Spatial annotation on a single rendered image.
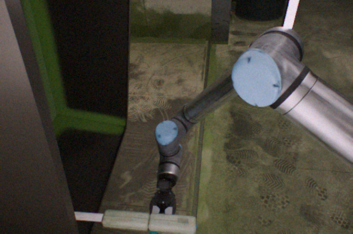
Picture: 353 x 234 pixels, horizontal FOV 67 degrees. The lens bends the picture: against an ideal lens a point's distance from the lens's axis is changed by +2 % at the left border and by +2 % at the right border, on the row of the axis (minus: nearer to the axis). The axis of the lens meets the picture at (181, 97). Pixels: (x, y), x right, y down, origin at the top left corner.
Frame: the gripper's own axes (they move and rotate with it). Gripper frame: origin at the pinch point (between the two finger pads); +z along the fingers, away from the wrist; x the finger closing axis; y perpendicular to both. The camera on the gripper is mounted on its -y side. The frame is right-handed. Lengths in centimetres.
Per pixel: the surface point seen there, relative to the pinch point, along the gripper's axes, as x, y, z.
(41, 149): 16, -54, 11
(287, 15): -62, -24, -122
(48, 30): 46, -47, -49
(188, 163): -6, 45, -59
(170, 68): 17, 43, -160
